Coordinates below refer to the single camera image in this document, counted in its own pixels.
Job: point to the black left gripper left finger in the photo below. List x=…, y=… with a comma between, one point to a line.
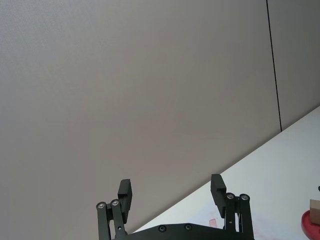
x=124, y=197

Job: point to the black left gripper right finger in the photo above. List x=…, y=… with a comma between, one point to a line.
x=218, y=192

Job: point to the small pale red sticker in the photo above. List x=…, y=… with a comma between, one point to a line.
x=213, y=222

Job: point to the red round plate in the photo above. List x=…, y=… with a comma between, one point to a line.
x=306, y=225

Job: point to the brown cardboard box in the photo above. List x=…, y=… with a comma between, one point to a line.
x=315, y=212

